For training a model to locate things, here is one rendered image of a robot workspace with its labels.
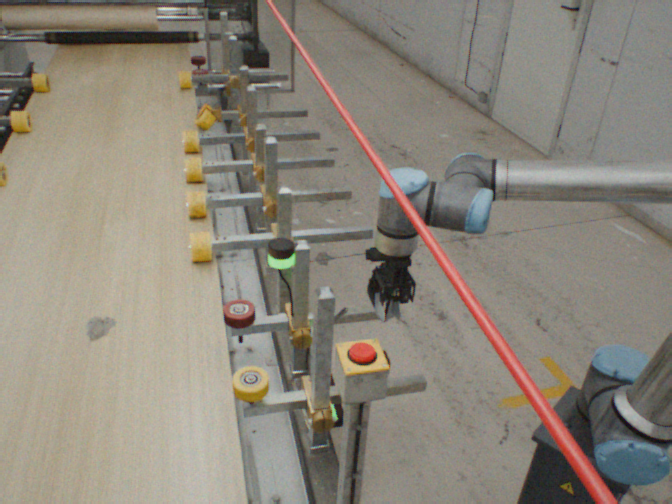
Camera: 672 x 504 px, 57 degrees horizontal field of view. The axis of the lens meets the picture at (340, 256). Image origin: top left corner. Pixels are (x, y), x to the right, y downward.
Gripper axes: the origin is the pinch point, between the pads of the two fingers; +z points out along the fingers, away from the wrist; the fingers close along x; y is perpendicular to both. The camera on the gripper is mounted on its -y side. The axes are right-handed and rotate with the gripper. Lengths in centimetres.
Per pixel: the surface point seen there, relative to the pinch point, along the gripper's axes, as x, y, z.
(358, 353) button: -18.5, 36.8, -24.4
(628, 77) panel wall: 238, -222, 19
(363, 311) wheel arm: 1.3, -17.5, 12.7
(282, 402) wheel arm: -25.0, 7.4, 15.5
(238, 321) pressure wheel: -31.9, -15.2, 9.1
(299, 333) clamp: -17.4, -11.1, 11.9
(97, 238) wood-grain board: -67, -60, 9
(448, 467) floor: 43, -26, 99
